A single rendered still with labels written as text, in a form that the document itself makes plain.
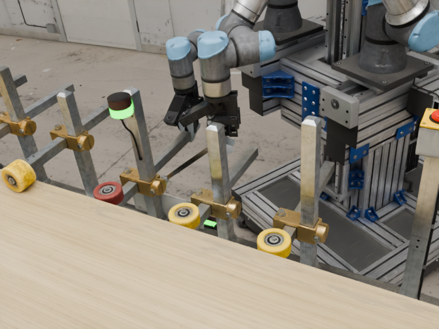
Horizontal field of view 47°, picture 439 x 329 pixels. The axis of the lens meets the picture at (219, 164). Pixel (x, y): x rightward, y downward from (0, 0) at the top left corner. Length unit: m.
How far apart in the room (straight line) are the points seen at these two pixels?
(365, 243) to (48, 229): 1.34
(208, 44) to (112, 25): 3.72
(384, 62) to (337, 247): 0.87
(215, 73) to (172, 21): 3.28
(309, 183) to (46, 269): 0.64
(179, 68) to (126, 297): 0.76
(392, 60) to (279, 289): 0.84
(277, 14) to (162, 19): 2.67
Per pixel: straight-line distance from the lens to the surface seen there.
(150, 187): 1.48
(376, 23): 1.59
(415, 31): 1.46
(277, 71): 1.98
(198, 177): 2.94
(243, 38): 1.27
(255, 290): 1.09
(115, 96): 1.32
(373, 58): 1.63
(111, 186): 1.44
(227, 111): 1.31
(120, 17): 4.82
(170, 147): 1.63
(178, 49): 1.56
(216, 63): 1.23
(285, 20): 1.96
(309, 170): 1.17
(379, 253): 2.18
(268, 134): 3.28
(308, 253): 1.35
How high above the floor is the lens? 1.73
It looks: 35 degrees down
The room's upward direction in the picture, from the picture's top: 6 degrees counter-clockwise
